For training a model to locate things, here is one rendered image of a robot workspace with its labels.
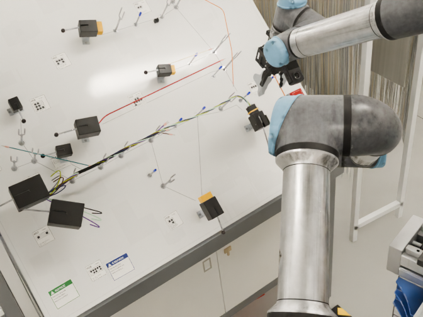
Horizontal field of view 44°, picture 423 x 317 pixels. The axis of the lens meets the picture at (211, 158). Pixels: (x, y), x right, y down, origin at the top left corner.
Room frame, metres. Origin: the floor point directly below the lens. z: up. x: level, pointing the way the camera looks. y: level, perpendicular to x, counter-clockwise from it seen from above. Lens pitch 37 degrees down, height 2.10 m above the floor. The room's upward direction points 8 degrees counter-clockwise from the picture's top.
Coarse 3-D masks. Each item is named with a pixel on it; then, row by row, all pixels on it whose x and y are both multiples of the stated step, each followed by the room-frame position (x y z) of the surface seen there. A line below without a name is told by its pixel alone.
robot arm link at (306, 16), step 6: (300, 12) 1.33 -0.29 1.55; (306, 12) 1.32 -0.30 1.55; (312, 12) 1.32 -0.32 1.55; (300, 18) 1.31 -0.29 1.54; (306, 18) 1.31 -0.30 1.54; (312, 18) 1.30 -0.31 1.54; (318, 18) 1.30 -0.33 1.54; (324, 18) 1.30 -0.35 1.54; (294, 24) 1.32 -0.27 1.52; (300, 24) 1.27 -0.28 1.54; (306, 24) 1.27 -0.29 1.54
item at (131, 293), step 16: (336, 176) 1.51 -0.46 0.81; (272, 208) 1.35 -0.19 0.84; (240, 224) 1.28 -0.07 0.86; (256, 224) 1.31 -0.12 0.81; (208, 240) 1.21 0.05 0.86; (224, 240) 1.24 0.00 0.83; (192, 256) 1.17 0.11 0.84; (160, 272) 1.11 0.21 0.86; (176, 272) 1.14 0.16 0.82; (128, 288) 1.06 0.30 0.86; (144, 288) 1.08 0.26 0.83; (96, 304) 1.02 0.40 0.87; (112, 304) 1.02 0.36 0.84; (128, 304) 1.05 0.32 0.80
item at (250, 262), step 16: (272, 224) 1.40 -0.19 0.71; (240, 240) 1.32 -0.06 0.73; (256, 240) 1.36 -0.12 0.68; (272, 240) 1.40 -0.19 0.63; (224, 256) 1.28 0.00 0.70; (240, 256) 1.32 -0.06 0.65; (256, 256) 1.36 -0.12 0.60; (272, 256) 1.40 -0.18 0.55; (224, 272) 1.28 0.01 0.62; (240, 272) 1.32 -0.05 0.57; (256, 272) 1.35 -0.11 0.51; (272, 272) 1.39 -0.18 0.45; (224, 288) 1.27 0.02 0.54; (240, 288) 1.31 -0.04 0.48; (256, 288) 1.35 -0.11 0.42; (224, 304) 1.27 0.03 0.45
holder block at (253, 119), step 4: (260, 112) 1.52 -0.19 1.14; (252, 116) 1.51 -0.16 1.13; (256, 116) 1.51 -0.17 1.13; (260, 116) 1.51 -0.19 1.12; (264, 116) 1.51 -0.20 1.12; (252, 120) 1.51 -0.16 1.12; (256, 120) 1.49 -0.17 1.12; (260, 120) 1.50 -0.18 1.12; (264, 120) 1.50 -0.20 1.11; (252, 124) 1.51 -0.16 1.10; (256, 124) 1.49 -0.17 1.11; (260, 124) 1.49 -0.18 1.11; (264, 124) 1.49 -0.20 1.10; (268, 124) 1.49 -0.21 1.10; (256, 128) 1.49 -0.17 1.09; (260, 128) 1.48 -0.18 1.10
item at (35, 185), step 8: (40, 176) 1.17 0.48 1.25; (16, 184) 1.14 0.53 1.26; (24, 184) 1.14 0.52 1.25; (32, 184) 1.15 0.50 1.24; (40, 184) 1.15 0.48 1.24; (16, 192) 1.12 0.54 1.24; (24, 192) 1.13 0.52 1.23; (32, 192) 1.13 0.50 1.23; (40, 192) 1.13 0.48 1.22; (48, 192) 1.14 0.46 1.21; (16, 200) 1.11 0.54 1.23; (24, 200) 1.11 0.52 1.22; (32, 200) 1.11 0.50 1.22; (40, 200) 1.13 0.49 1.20; (24, 208) 1.12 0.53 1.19
